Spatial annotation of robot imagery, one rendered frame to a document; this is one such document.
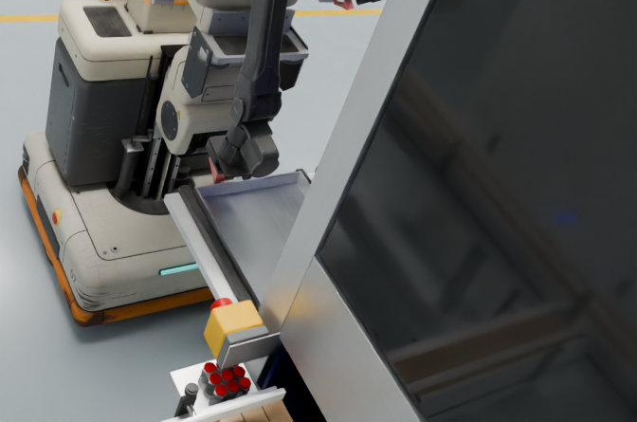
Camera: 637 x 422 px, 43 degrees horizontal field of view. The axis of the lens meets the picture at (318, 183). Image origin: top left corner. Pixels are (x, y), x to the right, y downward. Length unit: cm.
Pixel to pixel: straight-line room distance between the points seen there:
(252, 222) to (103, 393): 91
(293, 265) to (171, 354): 132
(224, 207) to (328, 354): 57
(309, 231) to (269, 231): 49
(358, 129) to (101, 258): 141
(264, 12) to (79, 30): 91
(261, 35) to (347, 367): 60
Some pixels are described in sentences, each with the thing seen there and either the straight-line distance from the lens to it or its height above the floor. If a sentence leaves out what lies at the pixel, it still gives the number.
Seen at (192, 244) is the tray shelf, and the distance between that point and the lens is 160.
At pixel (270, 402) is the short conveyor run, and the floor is 95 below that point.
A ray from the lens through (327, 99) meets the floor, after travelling 371.
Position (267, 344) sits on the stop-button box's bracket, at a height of 100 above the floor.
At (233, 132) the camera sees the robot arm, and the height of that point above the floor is 108.
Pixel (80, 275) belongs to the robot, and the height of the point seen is 24.
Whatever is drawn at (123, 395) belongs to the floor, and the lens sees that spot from 242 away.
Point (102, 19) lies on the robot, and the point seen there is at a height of 81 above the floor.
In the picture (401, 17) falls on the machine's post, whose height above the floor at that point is 160.
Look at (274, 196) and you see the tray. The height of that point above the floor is 88.
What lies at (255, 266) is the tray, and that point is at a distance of 159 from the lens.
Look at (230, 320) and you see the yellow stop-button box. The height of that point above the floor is 103.
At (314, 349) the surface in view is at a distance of 124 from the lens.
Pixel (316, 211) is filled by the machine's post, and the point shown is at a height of 127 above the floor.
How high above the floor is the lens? 203
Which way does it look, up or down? 39 degrees down
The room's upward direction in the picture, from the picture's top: 23 degrees clockwise
